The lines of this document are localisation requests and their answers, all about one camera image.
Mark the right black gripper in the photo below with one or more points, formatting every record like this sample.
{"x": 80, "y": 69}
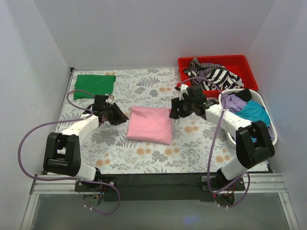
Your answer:
{"x": 180, "y": 108}

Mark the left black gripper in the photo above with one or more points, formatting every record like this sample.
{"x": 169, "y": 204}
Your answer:
{"x": 115, "y": 115}

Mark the pink t-shirt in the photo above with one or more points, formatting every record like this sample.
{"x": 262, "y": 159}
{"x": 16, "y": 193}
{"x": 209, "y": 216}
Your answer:
{"x": 150, "y": 124}

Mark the green t-shirt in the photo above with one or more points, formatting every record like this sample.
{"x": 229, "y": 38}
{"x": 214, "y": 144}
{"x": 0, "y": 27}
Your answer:
{"x": 87, "y": 86}

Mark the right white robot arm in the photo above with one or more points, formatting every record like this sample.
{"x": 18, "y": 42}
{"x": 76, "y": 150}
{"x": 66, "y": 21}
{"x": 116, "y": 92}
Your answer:
{"x": 253, "y": 142}

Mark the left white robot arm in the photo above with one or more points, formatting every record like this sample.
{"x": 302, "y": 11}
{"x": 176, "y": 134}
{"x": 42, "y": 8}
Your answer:
{"x": 63, "y": 153}

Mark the floral table mat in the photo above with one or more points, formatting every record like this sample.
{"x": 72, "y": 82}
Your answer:
{"x": 196, "y": 146}

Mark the lavender t-shirt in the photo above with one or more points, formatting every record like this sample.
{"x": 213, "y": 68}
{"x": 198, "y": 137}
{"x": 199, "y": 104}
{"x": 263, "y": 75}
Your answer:
{"x": 232, "y": 103}

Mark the black white striped shirt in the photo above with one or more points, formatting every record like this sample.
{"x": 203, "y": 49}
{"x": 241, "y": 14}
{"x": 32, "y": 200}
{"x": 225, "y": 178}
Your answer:
{"x": 208, "y": 74}

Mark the black garment in basket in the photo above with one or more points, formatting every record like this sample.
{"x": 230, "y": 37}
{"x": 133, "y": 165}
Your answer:
{"x": 244, "y": 95}

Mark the teal t-shirt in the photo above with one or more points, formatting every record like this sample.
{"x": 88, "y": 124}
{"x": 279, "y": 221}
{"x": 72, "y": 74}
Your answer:
{"x": 254, "y": 112}

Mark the red plastic bin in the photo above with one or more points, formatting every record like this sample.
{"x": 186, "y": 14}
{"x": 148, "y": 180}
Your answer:
{"x": 237, "y": 64}

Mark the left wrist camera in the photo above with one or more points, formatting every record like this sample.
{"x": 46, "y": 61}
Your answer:
{"x": 110, "y": 99}

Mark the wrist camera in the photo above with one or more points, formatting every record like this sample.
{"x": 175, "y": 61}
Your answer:
{"x": 110, "y": 99}
{"x": 182, "y": 88}

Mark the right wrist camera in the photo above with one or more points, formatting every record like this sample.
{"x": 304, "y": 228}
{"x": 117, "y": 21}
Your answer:
{"x": 182, "y": 88}

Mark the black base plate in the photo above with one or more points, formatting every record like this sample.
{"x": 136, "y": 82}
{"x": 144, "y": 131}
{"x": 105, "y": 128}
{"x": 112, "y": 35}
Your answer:
{"x": 166, "y": 186}

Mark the aluminium frame rail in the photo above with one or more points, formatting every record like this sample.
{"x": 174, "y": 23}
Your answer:
{"x": 263, "y": 204}

